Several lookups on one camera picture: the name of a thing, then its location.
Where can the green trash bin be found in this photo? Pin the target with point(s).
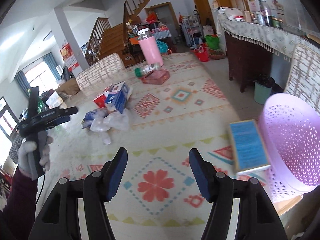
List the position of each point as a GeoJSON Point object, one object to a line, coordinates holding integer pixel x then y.
{"type": "Point", "coordinates": [262, 93]}

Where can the leaf-printed fringed cloth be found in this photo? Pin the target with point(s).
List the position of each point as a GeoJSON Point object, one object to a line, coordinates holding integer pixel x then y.
{"type": "Point", "coordinates": [250, 30]}

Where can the white cardboard box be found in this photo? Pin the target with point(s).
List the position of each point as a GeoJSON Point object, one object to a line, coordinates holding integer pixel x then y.
{"type": "Point", "coordinates": [53, 100]}

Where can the light blue box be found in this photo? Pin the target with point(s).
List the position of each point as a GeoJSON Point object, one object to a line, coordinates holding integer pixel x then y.
{"type": "Point", "coordinates": [250, 145]}

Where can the red flat carton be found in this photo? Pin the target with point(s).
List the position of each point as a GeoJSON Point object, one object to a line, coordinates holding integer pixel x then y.
{"type": "Point", "coordinates": [157, 78]}

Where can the wooden door frame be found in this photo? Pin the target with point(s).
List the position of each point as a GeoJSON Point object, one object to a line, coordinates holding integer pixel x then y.
{"type": "Point", "coordinates": [197, 0]}

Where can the green bag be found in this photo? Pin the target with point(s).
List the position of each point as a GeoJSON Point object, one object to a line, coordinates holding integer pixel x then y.
{"type": "Point", "coordinates": [212, 42]}

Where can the dark liquid bottle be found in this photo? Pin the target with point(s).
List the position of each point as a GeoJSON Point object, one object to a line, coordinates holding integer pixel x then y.
{"type": "Point", "coordinates": [268, 17]}

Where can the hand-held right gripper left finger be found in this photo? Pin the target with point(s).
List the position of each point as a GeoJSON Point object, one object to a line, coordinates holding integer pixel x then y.
{"type": "Point", "coordinates": [117, 172]}

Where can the white metal rack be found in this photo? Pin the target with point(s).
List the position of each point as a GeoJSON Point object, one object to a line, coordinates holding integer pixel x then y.
{"type": "Point", "coordinates": [191, 30]}

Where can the panda plush toy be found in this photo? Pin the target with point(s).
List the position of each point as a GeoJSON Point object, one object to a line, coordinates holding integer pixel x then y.
{"type": "Point", "coordinates": [221, 10]}

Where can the red wall calendar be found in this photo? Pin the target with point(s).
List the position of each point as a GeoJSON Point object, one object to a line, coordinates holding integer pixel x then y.
{"type": "Point", "coordinates": [70, 57]}

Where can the pink thermos flask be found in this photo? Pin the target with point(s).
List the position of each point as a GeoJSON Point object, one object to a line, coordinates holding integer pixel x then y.
{"type": "Point", "coordinates": [150, 50]}

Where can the blue and white box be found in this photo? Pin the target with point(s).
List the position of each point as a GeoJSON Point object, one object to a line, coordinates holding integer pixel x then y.
{"type": "Point", "coordinates": [117, 98]}

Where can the dark wooden sideboard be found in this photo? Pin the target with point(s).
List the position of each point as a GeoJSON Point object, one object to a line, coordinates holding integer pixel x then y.
{"type": "Point", "coordinates": [247, 60]}

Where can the person's left forearm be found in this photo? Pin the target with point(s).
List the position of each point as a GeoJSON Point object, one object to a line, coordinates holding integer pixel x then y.
{"type": "Point", "coordinates": [17, 200]}

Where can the brown sofa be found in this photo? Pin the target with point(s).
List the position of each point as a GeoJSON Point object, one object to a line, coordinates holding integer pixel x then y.
{"type": "Point", "coordinates": [67, 86]}

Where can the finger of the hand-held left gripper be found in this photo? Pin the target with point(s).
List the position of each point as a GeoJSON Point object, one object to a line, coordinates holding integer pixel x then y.
{"type": "Point", "coordinates": [62, 120]}
{"type": "Point", "coordinates": [67, 111]}

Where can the green lidded jar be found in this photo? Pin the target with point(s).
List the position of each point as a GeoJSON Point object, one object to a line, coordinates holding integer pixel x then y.
{"type": "Point", "coordinates": [276, 22]}

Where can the wooden staircase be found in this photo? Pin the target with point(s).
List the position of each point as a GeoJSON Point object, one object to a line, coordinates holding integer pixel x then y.
{"type": "Point", "coordinates": [110, 35]}

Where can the patterned fabric chair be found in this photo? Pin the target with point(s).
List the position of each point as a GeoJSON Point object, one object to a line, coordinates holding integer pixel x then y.
{"type": "Point", "coordinates": [100, 70]}
{"type": "Point", "coordinates": [305, 75]}

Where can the clear mesh food cover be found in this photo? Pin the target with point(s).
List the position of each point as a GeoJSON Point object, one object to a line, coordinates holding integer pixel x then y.
{"type": "Point", "coordinates": [307, 17]}

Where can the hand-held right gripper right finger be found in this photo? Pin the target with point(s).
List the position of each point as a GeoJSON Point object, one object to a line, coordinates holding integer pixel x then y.
{"type": "Point", "coordinates": [200, 175]}

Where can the person's left hand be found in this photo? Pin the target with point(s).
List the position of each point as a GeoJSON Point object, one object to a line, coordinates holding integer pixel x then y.
{"type": "Point", "coordinates": [25, 157]}

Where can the checked cloth table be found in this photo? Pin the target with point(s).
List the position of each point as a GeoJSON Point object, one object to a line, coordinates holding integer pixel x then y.
{"type": "Point", "coordinates": [162, 34]}

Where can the red and white paper box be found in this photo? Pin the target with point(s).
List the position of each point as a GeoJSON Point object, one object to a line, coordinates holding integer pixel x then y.
{"type": "Point", "coordinates": [100, 101]}

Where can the purple plastic basket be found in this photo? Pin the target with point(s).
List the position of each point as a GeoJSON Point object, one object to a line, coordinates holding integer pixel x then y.
{"type": "Point", "coordinates": [295, 140]}

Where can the blue curtain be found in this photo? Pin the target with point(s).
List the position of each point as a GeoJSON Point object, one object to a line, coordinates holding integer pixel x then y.
{"type": "Point", "coordinates": [21, 82]}
{"type": "Point", "coordinates": [51, 65]}

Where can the grey door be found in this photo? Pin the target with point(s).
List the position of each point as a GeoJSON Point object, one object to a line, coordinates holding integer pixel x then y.
{"type": "Point", "coordinates": [162, 12]}

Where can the green-capped seasoning bottle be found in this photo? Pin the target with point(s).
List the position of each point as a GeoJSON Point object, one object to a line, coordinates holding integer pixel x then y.
{"type": "Point", "coordinates": [147, 69]}

